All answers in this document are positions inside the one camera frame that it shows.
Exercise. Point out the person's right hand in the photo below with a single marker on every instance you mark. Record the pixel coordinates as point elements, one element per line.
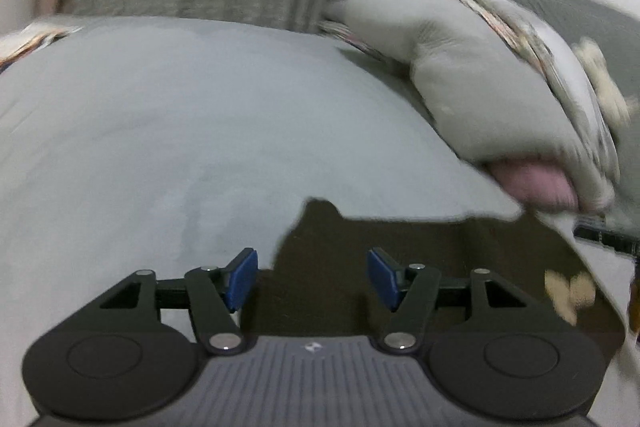
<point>633,309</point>

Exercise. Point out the brown sweater with beige patches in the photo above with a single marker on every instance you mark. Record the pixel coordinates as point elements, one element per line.
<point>319,285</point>

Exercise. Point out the open book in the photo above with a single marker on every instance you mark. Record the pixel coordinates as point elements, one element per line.
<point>17,44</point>

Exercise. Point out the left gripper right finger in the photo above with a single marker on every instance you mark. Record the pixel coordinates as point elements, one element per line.
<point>489,351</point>

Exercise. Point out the printed grey pillow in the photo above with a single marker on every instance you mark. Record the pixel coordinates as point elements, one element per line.
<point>537,42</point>

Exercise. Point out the pink pillow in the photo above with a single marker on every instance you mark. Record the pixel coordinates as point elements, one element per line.
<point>535,182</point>

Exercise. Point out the grey folded duvet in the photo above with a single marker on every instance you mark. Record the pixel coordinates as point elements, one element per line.
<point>486,102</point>

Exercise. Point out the white plush toy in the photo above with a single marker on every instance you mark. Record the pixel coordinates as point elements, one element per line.
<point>616,108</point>

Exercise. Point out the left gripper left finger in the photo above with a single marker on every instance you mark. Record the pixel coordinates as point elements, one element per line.
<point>139,345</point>

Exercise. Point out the grey headboard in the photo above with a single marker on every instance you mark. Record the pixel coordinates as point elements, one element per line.
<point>615,32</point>

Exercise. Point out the grey bed sheet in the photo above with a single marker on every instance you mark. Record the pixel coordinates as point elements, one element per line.
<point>170,145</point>

